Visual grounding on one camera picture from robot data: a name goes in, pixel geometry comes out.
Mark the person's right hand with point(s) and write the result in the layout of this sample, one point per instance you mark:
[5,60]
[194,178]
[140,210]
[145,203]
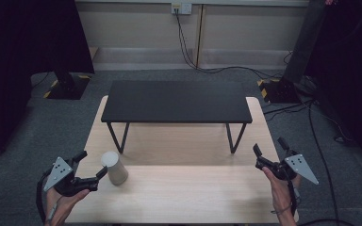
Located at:
[280,194]

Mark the person's left hand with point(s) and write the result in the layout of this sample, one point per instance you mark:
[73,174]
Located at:
[63,204]

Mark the dark pillar stand striped base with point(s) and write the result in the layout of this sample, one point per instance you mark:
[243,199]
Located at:
[295,62]

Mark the white cylindrical cup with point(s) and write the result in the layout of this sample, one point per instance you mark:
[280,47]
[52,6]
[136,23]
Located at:
[114,169]

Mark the black metal-legged shelf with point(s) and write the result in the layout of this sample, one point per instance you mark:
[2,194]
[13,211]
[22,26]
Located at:
[176,100]

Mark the white wall socket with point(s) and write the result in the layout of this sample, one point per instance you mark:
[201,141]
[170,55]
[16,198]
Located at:
[181,8]

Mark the black curtain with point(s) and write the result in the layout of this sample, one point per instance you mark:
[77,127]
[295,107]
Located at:
[19,62]
[355,62]

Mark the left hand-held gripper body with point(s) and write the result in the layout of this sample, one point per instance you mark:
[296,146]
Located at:
[63,185]

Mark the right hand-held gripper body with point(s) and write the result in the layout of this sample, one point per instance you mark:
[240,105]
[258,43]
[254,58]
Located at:
[299,165]

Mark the black stand with striped base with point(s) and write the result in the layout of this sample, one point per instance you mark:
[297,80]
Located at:
[67,86]

